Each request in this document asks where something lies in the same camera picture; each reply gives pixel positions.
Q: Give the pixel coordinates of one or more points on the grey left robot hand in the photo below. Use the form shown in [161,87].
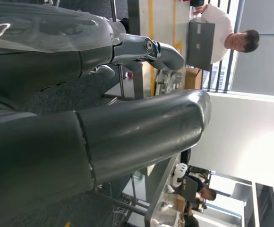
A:
[44,150]

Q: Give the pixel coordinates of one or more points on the yellow workbench tape lines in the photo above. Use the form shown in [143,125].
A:
[150,18]

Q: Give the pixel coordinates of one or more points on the steel workbench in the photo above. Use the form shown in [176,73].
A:
[163,18]

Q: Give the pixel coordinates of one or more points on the grey laptop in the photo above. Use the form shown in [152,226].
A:
[189,189]
[201,47]

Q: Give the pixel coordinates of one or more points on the brown cardboard box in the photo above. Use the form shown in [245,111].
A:
[193,79]

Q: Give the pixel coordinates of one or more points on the person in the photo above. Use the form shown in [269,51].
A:
[219,25]
[207,193]

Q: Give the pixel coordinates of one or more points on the black window railing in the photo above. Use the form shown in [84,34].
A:
[231,62]

